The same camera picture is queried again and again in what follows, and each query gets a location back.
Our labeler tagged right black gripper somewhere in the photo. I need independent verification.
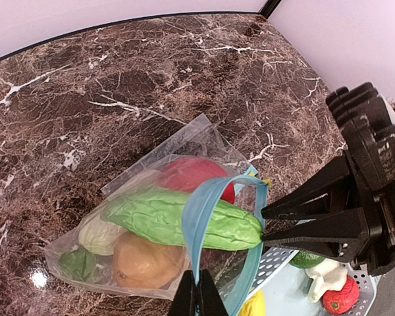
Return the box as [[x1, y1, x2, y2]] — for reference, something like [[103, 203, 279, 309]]
[[261, 151, 395, 276]]

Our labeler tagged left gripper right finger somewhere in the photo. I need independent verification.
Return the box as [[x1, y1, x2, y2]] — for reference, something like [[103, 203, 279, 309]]
[[196, 269, 228, 316]]

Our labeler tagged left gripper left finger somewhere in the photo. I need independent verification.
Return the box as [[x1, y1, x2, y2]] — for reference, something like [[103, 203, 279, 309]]
[[169, 270, 196, 316]]

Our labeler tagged white mushroom toy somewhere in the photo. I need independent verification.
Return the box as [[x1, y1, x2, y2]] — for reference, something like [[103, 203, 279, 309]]
[[305, 259, 348, 303]]

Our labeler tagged brown potato toy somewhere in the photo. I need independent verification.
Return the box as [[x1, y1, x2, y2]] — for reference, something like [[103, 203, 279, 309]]
[[113, 232, 184, 288]]

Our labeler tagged green cucumber toy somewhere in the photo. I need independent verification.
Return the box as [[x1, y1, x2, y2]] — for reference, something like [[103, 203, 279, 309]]
[[100, 188, 263, 251]]

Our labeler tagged clear zip top bag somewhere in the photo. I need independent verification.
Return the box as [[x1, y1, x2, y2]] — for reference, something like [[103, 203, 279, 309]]
[[45, 115, 269, 315]]

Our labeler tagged white bitter gourd toy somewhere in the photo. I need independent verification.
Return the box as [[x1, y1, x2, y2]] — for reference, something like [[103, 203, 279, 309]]
[[78, 217, 126, 256]]

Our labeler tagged red apple toy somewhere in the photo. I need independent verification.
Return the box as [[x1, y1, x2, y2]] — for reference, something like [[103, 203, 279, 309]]
[[159, 157, 228, 193]]

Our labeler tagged yellow corn toy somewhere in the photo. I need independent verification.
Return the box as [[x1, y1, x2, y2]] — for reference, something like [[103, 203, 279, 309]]
[[238, 290, 266, 316]]

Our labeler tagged green round fruit toy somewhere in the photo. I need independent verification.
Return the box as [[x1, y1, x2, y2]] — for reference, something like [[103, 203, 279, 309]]
[[290, 251, 325, 269]]

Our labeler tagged light blue plastic basket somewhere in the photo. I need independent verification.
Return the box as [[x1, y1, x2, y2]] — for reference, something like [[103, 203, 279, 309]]
[[248, 248, 377, 315]]

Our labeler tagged red raspberry toy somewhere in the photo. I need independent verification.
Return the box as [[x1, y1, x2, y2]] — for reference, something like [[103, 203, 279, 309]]
[[323, 276, 360, 315]]

